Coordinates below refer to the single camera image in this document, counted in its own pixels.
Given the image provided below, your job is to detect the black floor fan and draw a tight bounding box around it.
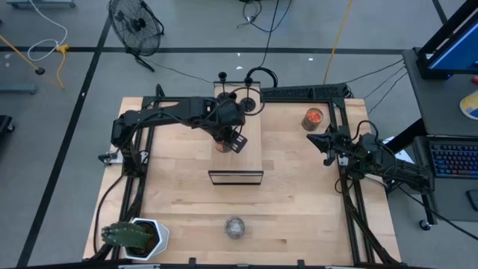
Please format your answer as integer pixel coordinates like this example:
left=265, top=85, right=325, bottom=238
left=107, top=0, right=166, bottom=72

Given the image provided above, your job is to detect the black floor cable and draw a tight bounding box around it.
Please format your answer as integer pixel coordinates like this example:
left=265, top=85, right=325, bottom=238
left=236, top=0, right=294, bottom=68

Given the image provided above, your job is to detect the long yellow cable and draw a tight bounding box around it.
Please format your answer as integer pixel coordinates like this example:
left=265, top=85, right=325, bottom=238
left=323, top=0, right=354, bottom=85

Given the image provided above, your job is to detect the desk monitor with blue screen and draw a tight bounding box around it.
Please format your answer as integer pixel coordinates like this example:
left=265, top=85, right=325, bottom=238
left=416, top=0, right=478, bottom=80

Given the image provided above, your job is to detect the grey floor plate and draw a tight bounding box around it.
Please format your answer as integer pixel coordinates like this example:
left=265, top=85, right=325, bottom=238
left=0, top=82, right=38, bottom=95

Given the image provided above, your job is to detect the black perforated cable tray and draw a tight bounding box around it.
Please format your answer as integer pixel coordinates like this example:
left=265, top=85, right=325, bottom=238
left=260, top=82, right=348, bottom=102

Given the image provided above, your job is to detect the wooden shelf with black frame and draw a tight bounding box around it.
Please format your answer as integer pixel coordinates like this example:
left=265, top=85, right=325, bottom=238
left=207, top=81, right=265, bottom=187

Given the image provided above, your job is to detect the white hexagonal plant pot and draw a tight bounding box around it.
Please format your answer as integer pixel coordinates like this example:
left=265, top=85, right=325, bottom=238
left=122, top=217, right=170, bottom=262

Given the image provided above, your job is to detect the black arm base cable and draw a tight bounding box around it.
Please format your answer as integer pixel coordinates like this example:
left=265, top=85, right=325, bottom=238
left=92, top=170, right=130, bottom=256

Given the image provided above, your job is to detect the black coiled cable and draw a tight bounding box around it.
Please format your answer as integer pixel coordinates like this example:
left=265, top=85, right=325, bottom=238
left=246, top=66, right=279, bottom=89

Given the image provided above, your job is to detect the thin black cable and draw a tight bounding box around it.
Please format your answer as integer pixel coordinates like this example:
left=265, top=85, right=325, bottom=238
left=345, top=58, right=406, bottom=85

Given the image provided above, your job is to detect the grey desk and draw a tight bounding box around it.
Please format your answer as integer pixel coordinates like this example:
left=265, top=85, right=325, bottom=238
left=402, top=48, right=478, bottom=223

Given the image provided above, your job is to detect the jasmine sandalwood candle tin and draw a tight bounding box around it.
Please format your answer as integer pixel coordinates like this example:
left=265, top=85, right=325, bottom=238
left=223, top=216, right=246, bottom=240

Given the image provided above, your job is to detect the black backlit keyboard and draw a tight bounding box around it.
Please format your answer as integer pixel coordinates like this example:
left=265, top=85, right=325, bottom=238
left=428, top=142, right=478, bottom=179

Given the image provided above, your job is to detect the yellow stick with black end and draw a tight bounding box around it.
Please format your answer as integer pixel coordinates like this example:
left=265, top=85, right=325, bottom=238
left=0, top=34, right=46, bottom=75

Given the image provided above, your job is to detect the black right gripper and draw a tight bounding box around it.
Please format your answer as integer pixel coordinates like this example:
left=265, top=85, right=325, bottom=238
left=305, top=133, right=361, bottom=158

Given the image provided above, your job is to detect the white floor cable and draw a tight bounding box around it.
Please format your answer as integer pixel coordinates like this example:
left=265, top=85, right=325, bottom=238
left=26, top=0, right=69, bottom=63

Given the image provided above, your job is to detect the orange leaf candle tin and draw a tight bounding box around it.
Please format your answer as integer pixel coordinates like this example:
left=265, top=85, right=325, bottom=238
left=214, top=138, right=233, bottom=154
left=301, top=107, right=325, bottom=132

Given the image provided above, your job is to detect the yellow cable with plug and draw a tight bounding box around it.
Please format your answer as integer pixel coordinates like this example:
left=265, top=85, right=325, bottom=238
left=55, top=43, right=71, bottom=90

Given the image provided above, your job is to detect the yellow blue round pad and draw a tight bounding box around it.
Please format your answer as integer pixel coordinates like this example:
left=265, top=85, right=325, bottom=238
left=459, top=89, right=478, bottom=121

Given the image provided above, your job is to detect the black aluminium table frame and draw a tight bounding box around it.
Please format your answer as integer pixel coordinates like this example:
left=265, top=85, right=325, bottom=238
left=89, top=84, right=403, bottom=267

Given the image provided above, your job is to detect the green cactus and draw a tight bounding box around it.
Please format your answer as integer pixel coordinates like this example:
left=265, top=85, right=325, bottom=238
left=100, top=220, right=154, bottom=250

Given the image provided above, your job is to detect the silver mounting bracket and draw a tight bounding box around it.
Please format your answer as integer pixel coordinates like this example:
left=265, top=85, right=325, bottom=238
left=98, top=151, right=124, bottom=166

